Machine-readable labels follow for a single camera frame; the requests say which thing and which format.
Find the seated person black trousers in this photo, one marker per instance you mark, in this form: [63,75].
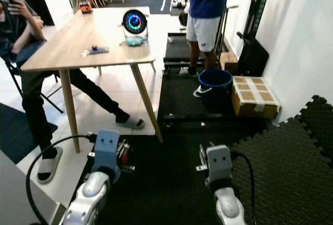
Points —
[31,96]

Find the black floor mat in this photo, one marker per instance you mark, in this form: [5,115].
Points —
[166,183]

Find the white partition board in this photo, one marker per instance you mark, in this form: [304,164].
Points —
[26,199]

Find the small orange device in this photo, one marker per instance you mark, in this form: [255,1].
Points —
[85,8]

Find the blue bucket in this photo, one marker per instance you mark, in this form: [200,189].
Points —
[216,90]

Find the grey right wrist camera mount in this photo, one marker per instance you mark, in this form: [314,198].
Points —
[219,162]

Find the standing person blue shirt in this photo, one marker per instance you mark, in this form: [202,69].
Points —
[207,1]

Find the black treadmill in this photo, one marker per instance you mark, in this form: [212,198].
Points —
[177,52]

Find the light blue left wrist camera mount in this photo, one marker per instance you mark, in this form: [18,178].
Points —
[106,149]

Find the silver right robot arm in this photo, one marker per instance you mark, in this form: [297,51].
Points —
[229,209]

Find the black foam puzzle mat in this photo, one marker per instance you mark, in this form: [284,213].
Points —
[286,173]

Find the large taped cardboard box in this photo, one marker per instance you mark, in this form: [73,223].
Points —
[255,99]

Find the dark purple pouch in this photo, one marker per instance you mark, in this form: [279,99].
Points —
[99,50]

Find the small white table item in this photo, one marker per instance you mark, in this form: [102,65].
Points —
[85,53]

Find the white slipper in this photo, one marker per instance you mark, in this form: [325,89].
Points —
[131,123]
[49,166]

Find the light wooden table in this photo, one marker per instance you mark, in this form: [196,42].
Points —
[83,32]

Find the dark blue rug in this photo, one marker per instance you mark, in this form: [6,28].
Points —
[11,131]

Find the black folding chair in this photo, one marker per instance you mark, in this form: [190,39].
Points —
[49,98]

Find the small cardboard box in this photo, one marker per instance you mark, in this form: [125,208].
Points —
[228,62]

